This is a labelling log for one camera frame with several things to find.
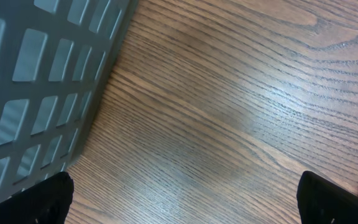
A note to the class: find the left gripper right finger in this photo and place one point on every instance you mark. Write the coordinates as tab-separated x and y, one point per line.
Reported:
323	202

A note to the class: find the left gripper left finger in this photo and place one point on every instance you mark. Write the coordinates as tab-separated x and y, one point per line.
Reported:
47	202

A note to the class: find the grey plastic mesh basket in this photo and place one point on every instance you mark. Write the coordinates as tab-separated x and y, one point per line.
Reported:
55	59

